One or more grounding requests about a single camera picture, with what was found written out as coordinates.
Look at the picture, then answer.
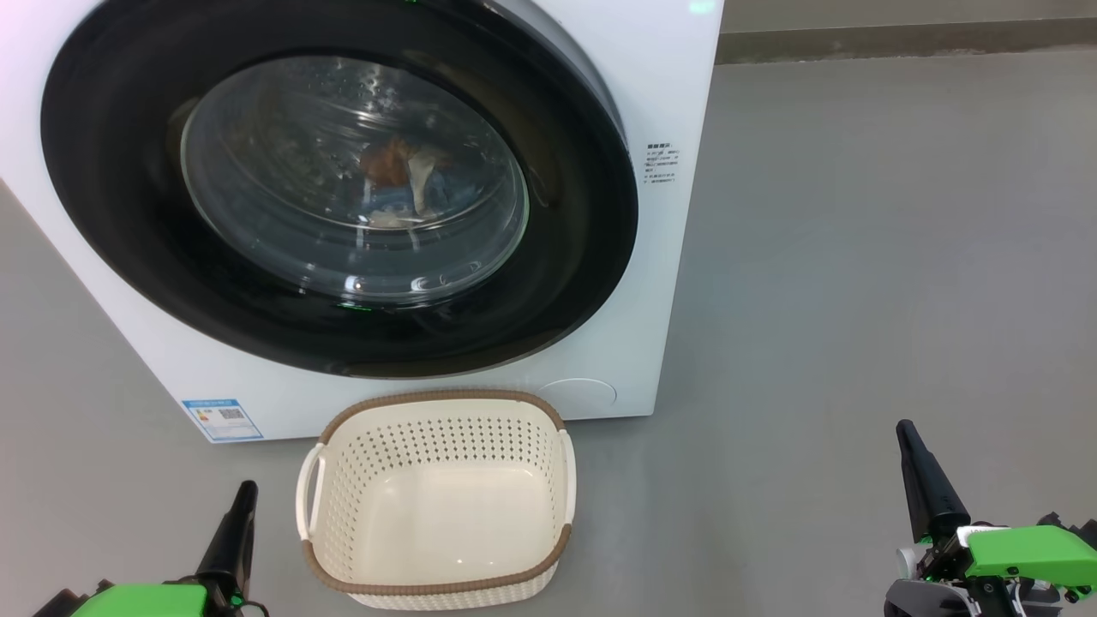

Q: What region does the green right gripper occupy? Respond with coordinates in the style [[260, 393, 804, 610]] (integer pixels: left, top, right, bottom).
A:
[[883, 420, 1097, 617]]

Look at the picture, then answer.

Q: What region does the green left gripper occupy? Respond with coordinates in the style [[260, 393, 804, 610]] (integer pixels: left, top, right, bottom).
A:
[[34, 480, 268, 617]]

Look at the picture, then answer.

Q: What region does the black round washer door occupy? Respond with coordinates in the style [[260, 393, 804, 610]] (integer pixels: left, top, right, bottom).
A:
[[40, 0, 639, 380]]

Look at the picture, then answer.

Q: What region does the blue orange-print garment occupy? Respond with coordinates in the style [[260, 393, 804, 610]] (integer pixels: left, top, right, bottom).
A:
[[364, 167, 489, 228], [358, 137, 455, 219]]

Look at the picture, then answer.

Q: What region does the white front-load washing machine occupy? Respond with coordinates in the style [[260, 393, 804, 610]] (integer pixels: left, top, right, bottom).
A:
[[0, 0, 726, 444]]

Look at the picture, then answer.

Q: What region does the blue energy label sticker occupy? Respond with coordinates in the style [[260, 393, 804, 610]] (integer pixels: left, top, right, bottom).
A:
[[181, 398, 264, 444]]

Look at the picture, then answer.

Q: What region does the cream perforated laundry basket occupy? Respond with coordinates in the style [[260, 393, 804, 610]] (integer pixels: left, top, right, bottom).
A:
[[296, 390, 577, 611]]

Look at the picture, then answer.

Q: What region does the round white filter cover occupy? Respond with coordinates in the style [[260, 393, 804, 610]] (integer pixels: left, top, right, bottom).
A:
[[537, 378, 618, 418]]

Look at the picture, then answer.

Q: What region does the small text sticker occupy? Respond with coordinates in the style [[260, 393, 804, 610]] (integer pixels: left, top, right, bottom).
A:
[[644, 141, 682, 185]]

